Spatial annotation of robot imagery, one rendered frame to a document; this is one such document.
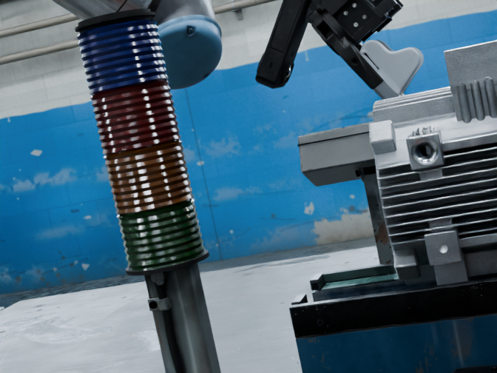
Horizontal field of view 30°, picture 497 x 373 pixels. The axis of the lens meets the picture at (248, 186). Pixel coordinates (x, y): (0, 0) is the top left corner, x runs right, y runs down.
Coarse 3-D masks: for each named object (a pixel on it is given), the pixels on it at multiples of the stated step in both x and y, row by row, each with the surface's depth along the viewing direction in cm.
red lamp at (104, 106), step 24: (96, 96) 67; (120, 96) 66; (144, 96) 66; (168, 96) 68; (96, 120) 68; (120, 120) 66; (144, 120) 66; (168, 120) 67; (120, 144) 66; (144, 144) 66
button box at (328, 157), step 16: (336, 128) 116; (352, 128) 115; (368, 128) 115; (304, 144) 117; (320, 144) 116; (336, 144) 115; (352, 144) 115; (368, 144) 114; (304, 160) 116; (320, 160) 116; (336, 160) 115; (352, 160) 114; (368, 160) 114; (320, 176) 118; (336, 176) 118; (352, 176) 119
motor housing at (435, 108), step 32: (416, 96) 91; (448, 96) 88; (416, 128) 88; (448, 128) 87; (480, 128) 86; (384, 160) 88; (448, 160) 86; (480, 160) 83; (384, 192) 87; (416, 192) 85; (448, 192) 85; (480, 192) 83; (416, 224) 87; (480, 224) 86; (480, 256) 89
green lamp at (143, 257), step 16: (176, 208) 67; (192, 208) 69; (128, 224) 68; (144, 224) 67; (160, 224) 67; (176, 224) 67; (192, 224) 68; (128, 240) 68; (144, 240) 67; (160, 240) 67; (176, 240) 67; (192, 240) 68; (128, 256) 69; (144, 256) 67; (160, 256) 67; (176, 256) 67; (192, 256) 68
